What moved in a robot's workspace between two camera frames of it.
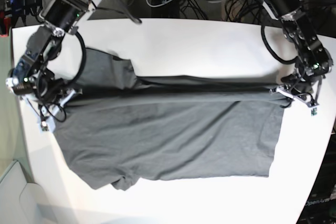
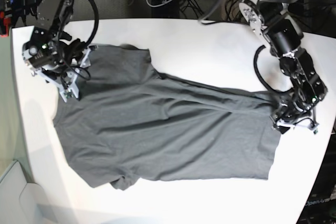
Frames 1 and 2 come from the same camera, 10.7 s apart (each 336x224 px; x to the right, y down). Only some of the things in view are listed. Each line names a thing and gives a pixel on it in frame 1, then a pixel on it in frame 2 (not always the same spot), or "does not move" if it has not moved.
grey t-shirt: [121, 129] does not move
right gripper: [43, 84] → [53, 54]
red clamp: [7, 22] does not move
